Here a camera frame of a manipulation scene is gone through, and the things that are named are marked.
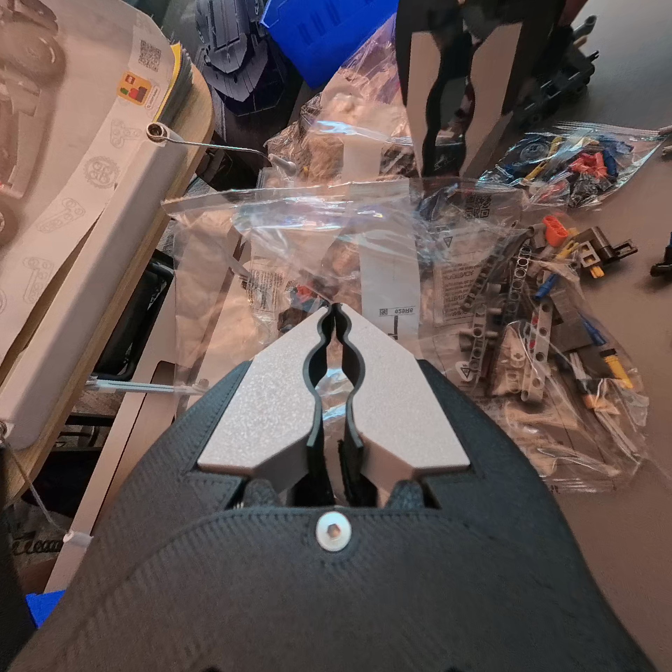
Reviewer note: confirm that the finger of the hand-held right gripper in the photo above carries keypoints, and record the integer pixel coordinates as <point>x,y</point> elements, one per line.
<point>496,78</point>
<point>425,68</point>

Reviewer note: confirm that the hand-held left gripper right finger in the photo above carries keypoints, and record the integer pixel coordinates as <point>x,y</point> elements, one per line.
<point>414,420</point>

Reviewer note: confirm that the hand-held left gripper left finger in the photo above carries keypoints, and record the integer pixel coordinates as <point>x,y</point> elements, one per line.
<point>252,420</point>

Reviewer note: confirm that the dark grey lego chassis frame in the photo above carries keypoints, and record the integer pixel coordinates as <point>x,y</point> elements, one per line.
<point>561,84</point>

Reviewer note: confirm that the small clear bag of pins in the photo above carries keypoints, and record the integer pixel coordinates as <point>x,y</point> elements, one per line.
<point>577,168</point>

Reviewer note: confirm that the large clear plastic bag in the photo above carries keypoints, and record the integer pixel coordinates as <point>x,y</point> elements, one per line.
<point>220,220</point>

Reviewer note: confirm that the dark lego set box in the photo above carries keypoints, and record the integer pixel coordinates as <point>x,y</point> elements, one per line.
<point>236,63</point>

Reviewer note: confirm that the white lego instruction booklet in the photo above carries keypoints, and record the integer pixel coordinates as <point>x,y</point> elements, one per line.
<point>89,210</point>

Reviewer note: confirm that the blue plastic bin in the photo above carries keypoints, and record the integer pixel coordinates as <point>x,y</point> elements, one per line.
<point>325,42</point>

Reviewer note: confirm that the clear bag of mixed pieces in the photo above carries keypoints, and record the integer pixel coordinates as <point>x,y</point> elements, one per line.
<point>525,336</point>

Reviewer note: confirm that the grey block with yellow pins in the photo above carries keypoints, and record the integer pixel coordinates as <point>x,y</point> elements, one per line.
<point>598,252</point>

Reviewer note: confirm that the yellow-edged booklet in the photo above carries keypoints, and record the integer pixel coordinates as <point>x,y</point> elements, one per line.
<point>178,89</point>

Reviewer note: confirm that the blue plastic box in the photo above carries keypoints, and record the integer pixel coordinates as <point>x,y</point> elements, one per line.
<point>44,609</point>

